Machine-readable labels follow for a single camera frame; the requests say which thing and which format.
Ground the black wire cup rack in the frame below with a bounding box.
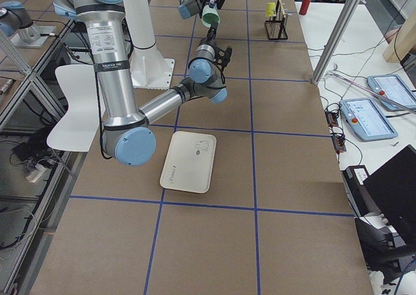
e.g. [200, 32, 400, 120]
[264, 0, 288, 41]

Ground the blue teach pendant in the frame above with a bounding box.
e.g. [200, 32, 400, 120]
[339, 97, 398, 142]
[367, 74, 415, 109]

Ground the black laptop computer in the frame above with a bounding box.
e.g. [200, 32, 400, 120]
[363, 144, 415, 243]

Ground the cream rabbit serving tray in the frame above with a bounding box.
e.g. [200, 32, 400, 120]
[160, 131, 216, 194]

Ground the white plastic chair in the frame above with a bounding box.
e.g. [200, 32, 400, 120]
[47, 64, 105, 152]

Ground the yellow plastic cup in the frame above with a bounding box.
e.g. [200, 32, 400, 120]
[265, 2, 276, 18]

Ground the metal reacher grabber stick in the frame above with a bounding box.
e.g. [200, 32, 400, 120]
[324, 68, 415, 113]

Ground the blue teach pendant near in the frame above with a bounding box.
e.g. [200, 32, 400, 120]
[339, 97, 398, 142]

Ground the aluminium frame post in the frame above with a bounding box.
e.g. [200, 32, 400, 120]
[311, 0, 360, 85]

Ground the pale green plastic cup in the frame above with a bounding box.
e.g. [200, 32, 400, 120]
[201, 5, 221, 28]

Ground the blue teach pendant far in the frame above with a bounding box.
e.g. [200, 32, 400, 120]
[367, 74, 415, 109]

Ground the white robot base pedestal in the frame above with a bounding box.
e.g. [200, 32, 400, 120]
[123, 0, 175, 90]

